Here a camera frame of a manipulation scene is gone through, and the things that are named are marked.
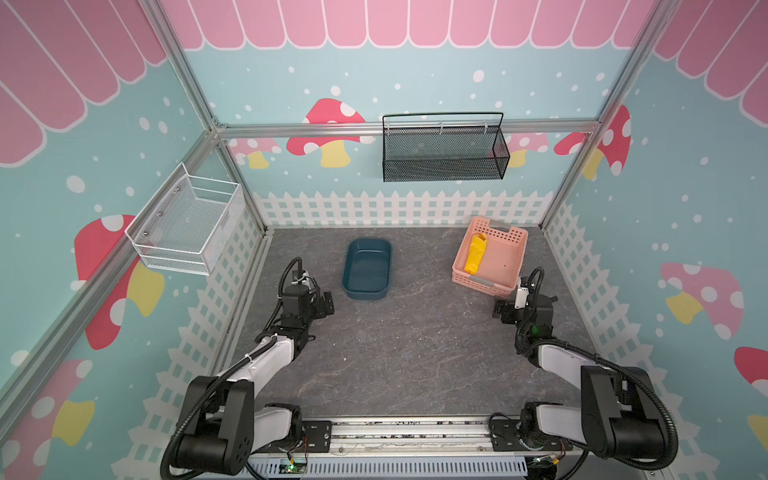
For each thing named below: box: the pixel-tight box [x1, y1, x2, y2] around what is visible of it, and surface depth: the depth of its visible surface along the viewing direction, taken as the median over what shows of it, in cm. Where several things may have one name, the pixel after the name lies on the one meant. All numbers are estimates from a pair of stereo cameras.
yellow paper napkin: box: [464, 232, 487, 275], surface depth 111 cm
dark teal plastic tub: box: [342, 238, 392, 300], surface depth 109 cm
